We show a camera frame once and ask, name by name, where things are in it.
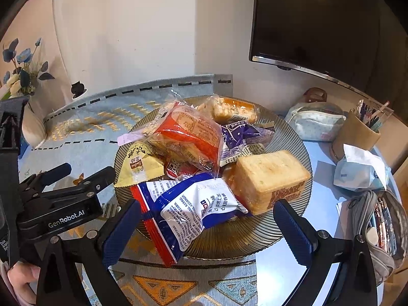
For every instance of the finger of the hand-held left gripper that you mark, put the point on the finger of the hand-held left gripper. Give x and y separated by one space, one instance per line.
59 170
98 178

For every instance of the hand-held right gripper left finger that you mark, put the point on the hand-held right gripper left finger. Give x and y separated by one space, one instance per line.
119 232

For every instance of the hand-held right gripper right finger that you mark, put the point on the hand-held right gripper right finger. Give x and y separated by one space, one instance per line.
291 232

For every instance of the yellow triangular snack packet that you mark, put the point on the yellow triangular snack packet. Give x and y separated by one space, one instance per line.
140 165

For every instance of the lavender snack packet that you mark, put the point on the lavender snack packet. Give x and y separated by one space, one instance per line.
127 138

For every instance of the brown glass plate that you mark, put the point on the brown glass plate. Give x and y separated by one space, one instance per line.
242 232

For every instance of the toast sandwich with brown label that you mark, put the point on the toast sandwich with brown label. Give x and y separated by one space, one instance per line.
271 178

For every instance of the blue white snack packet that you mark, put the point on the blue white snack packet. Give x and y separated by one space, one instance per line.
181 216

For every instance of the purple snack packet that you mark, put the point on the purple snack packet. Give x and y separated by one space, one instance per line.
242 137

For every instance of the orange sandwich packet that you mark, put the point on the orange sandwich packet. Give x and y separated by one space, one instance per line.
234 108

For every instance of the person's left hand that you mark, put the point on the person's left hand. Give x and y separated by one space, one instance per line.
24 279

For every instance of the white vase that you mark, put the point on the white vase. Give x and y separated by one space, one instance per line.
33 127

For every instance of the blue patterned table runner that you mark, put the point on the blue patterned table runner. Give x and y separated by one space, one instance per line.
95 124

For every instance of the grey pencil case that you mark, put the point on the grey pencil case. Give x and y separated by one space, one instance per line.
363 223

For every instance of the black cat figurine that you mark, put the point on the black cat figurine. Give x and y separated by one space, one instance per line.
78 90

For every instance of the white tissue pack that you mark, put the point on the white tissue pack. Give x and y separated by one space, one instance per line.
360 170

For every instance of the blue and white artificial flowers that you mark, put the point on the blue and white artificial flowers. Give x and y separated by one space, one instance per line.
24 67

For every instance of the brown pen cup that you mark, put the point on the brown pen cup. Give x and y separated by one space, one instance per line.
353 137

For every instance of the white fabric pouch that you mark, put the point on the white fabric pouch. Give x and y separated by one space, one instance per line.
315 121

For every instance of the brown hair clip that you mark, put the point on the brown hair clip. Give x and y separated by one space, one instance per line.
314 95

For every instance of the bunch of pens in cup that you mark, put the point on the bunch of pens in cup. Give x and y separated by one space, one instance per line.
373 114

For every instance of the black television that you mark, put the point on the black television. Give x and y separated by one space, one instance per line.
318 19

